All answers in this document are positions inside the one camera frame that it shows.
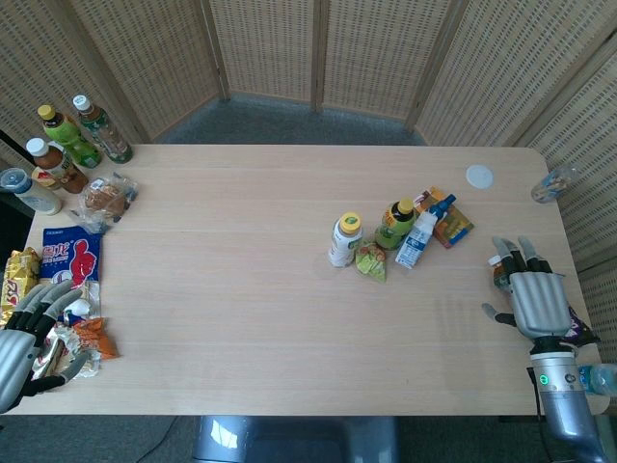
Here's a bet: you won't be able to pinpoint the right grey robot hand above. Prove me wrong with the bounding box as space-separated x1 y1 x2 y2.
481 234 571 341

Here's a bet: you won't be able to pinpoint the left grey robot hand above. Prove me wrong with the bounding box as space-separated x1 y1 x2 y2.
0 281 93 415

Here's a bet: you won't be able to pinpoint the brown tea bottle white cap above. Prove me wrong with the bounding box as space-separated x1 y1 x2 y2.
25 137 91 195

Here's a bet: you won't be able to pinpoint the white bottle yellow cap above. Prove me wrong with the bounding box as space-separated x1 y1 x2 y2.
328 212 364 269

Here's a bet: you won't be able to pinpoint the green tea bottle yellow cap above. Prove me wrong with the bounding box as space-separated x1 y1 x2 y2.
37 104 103 169

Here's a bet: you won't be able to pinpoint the green tea bottle white cap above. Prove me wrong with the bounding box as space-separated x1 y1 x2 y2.
71 95 134 164

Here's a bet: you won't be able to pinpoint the orange silver snack packets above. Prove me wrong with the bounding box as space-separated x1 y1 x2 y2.
31 322 102 382

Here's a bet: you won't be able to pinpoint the small bottle white cap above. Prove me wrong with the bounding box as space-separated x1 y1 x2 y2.
487 255 513 293

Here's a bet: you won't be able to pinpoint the purple snack bag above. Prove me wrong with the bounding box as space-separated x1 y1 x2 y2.
566 303 602 346

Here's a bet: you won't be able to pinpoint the yellow snack bag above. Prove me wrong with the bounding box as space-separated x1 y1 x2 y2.
0 247 42 317

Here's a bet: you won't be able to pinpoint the small white blue packet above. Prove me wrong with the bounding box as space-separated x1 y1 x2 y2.
57 297 93 327

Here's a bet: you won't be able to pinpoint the orange snack packet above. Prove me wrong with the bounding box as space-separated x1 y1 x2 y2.
71 316 121 361

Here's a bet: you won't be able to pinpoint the water bottle blue label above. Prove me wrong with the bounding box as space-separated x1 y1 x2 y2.
576 364 617 399

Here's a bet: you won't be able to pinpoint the blue white red snack bag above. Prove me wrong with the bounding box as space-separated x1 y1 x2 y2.
38 225 104 319

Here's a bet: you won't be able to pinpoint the orange snack box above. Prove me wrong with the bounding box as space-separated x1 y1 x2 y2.
414 186 476 250

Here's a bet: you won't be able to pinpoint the clear plastic bottle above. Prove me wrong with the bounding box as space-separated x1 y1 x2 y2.
530 166 579 204

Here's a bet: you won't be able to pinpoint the white blue-capped drink carton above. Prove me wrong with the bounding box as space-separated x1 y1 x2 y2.
394 193 458 268

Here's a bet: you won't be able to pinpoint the white round disc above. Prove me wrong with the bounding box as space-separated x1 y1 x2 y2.
465 164 495 189

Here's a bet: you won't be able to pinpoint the white bottle grey cap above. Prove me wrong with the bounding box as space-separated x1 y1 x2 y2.
0 167 64 217

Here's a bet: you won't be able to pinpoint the bread in clear bag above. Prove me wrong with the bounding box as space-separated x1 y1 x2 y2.
67 172 141 236

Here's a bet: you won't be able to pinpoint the green snack packet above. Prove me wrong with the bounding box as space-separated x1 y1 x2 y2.
354 239 389 284

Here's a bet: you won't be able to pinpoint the bamboo folding screen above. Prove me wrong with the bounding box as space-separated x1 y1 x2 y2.
0 0 617 339

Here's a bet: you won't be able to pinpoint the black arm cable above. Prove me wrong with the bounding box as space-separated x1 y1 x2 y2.
526 368 547 417

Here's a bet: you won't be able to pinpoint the thin black floor cable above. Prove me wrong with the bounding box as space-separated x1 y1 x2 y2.
148 417 179 463

